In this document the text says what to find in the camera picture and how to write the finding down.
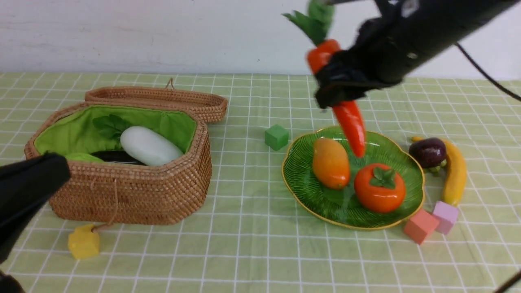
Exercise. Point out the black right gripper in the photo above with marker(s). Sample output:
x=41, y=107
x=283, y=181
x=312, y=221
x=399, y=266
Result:
x=372, y=62

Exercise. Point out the orange toy carrot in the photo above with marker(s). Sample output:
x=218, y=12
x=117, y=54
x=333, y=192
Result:
x=315, y=24

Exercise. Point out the orange toy mango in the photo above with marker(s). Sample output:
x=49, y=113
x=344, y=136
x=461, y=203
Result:
x=331, y=163

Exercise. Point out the dark purple toy mangosteen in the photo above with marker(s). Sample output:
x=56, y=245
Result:
x=430, y=153

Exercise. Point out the orange toy persimmon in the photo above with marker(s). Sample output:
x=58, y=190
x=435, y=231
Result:
x=379, y=188

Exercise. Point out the yellow toy banana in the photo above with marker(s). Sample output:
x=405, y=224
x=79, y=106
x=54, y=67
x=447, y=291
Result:
x=455, y=174

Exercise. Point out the white toy radish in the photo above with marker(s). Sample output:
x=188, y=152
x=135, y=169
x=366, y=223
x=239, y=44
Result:
x=139, y=143

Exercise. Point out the purple toy eggplant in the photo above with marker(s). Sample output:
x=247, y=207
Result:
x=117, y=156

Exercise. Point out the green toy cucumber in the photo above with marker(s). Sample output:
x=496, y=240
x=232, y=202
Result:
x=85, y=157

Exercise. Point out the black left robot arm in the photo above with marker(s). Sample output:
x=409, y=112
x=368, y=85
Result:
x=25, y=187

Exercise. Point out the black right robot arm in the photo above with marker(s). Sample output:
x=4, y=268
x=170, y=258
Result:
x=407, y=35

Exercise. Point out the green cube block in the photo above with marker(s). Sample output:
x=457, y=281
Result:
x=276, y=137

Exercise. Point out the green leaf glass plate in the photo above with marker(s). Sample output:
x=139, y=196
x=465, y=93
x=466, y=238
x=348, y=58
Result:
x=341, y=207

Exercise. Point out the woven wicker basket lid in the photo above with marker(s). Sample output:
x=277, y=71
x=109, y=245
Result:
x=209, y=107

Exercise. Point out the lilac cube block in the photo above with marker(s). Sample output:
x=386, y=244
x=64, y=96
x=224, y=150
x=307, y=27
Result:
x=447, y=216

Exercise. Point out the pink cube block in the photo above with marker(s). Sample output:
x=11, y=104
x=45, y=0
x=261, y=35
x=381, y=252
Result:
x=420, y=226

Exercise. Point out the green checked tablecloth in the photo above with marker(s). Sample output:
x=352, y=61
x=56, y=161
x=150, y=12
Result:
x=252, y=237

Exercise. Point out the woven wicker basket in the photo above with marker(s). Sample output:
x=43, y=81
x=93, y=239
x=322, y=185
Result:
x=126, y=193

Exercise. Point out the yellow cube block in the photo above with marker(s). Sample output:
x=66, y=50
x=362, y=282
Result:
x=84, y=242

